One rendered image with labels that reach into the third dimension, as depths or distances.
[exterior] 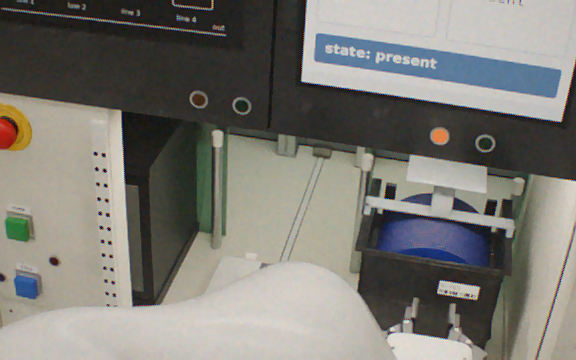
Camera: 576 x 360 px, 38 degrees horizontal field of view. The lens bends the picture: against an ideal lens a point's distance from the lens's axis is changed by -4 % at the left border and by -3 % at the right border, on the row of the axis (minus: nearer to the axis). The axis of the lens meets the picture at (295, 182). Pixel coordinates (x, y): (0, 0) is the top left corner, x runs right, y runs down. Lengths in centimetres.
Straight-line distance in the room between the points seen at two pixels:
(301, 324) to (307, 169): 143
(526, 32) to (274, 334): 49
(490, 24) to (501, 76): 6
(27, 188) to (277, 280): 67
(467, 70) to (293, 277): 44
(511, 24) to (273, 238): 94
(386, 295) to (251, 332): 84
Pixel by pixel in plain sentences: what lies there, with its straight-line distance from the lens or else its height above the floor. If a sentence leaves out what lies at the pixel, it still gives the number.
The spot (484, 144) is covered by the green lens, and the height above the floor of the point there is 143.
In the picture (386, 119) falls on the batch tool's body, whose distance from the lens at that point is 94.
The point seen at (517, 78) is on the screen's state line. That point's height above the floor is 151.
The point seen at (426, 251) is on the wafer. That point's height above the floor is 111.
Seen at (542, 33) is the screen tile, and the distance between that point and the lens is 89.
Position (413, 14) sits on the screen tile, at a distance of 89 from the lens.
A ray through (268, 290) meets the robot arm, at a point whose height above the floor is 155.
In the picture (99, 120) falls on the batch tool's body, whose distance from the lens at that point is 104.
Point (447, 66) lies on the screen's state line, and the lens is 91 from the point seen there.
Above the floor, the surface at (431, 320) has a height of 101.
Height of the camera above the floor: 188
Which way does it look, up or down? 32 degrees down
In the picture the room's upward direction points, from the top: 4 degrees clockwise
